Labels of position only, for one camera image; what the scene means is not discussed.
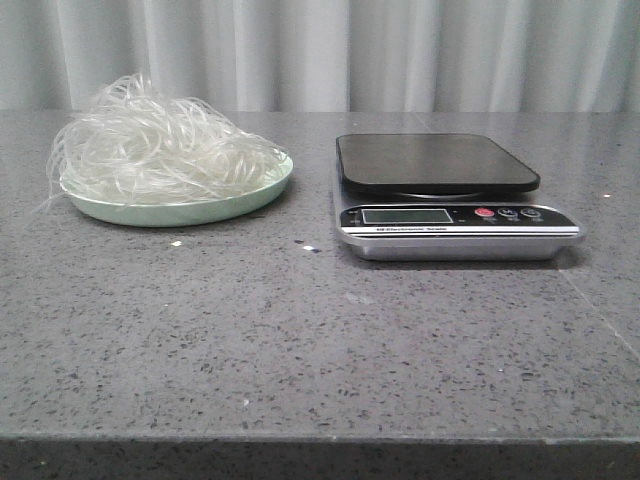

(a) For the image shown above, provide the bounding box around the light green round plate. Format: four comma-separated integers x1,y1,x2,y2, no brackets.
61,154,294,228

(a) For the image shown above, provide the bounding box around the white pleated curtain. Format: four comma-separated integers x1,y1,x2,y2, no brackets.
1,1,639,112

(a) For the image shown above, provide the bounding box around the silver black kitchen scale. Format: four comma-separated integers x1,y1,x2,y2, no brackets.
333,133,585,261

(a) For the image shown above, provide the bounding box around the translucent white vermicelli bundle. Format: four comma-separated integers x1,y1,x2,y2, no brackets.
42,73,291,208

